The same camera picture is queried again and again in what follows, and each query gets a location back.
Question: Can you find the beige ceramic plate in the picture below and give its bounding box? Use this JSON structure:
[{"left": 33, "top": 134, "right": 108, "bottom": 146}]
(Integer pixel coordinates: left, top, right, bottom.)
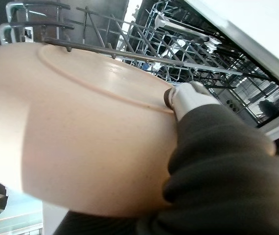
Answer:
[{"left": 0, "top": 42, "right": 180, "bottom": 219}]

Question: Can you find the wire dishwasher rack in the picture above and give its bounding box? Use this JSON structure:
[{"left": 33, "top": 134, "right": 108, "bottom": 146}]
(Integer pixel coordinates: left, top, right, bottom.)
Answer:
[{"left": 0, "top": 0, "right": 279, "bottom": 128}]

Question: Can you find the white dishwasher housing frame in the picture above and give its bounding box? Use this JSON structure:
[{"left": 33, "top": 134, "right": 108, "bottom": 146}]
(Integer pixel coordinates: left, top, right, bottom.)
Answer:
[{"left": 182, "top": 0, "right": 279, "bottom": 158}]

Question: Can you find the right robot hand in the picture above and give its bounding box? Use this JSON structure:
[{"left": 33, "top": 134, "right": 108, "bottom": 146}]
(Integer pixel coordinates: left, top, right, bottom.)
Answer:
[{"left": 53, "top": 81, "right": 279, "bottom": 235}]

